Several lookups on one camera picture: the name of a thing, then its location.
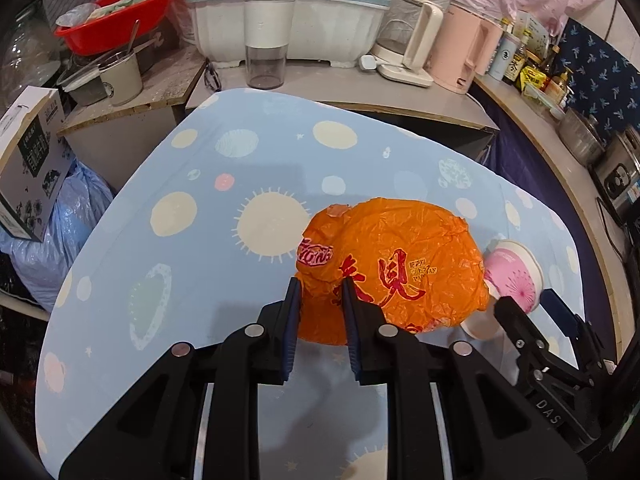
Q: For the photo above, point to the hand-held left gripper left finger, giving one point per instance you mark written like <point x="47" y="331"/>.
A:
<point x="292" y="330"/>

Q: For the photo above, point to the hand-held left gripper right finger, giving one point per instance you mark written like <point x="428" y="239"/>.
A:
<point x="352" y="330"/>

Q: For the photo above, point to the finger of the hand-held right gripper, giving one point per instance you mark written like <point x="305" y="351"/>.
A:
<point x="560" y="305"/>
<point x="520" y="325"/>

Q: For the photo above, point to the pink white plastic cup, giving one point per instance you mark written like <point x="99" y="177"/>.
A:
<point x="510" y="275"/>

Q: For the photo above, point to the orange plastic wrapper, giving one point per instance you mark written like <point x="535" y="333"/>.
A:
<point x="410" y="240"/>

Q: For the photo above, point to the steel rice cooker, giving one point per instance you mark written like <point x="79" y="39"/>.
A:
<point x="620" y="175"/>

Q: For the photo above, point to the small steel pot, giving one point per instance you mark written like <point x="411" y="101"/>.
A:
<point x="582" y="137"/>

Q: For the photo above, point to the purple table skirt cloth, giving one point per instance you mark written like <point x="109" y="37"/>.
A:
<point x="505" y="145"/>

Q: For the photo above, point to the blue planet print tablecloth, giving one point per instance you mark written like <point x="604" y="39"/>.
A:
<point x="200" y="160"/>

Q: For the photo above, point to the group of condiment bottles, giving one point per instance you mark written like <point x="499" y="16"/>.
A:
<point x="537" y="75"/>

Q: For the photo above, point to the navy floral cloth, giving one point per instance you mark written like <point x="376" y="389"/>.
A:
<point x="600" y="75"/>

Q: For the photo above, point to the blue plastic bag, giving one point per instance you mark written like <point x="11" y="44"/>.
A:
<point x="65" y="230"/>

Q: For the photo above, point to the pale green white tumbler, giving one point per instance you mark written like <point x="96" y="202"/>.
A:
<point x="505" y="57"/>

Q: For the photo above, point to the black eyeglasses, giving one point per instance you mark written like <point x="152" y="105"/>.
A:
<point x="212" y="75"/>

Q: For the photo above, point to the white power plug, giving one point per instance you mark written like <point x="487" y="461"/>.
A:
<point x="370" y="62"/>

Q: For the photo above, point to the pink electric kettle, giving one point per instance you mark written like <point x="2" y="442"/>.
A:
<point x="455" y="50"/>

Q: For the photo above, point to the white glass kettle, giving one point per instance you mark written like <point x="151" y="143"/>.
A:
<point x="400" y="45"/>

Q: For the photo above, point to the white mug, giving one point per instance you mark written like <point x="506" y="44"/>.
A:
<point x="122" y="82"/>

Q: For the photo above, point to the white dish rack clear dome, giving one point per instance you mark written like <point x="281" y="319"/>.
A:
<point x="330" y="25"/>

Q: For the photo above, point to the white portable blender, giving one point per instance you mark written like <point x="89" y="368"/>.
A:
<point x="267" y="25"/>

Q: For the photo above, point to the white printed cardboard box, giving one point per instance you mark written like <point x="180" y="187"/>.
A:
<point x="30" y="155"/>

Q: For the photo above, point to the grey plastic container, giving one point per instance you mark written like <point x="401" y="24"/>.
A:
<point x="82" y="91"/>

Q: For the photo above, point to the metal spoon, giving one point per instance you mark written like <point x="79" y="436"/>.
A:
<point x="134" y="37"/>

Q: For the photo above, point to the red plastic basin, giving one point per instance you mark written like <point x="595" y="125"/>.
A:
<point x="130" y="25"/>

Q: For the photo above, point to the clear plastic bag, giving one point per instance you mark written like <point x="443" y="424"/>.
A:
<point x="77" y="14"/>

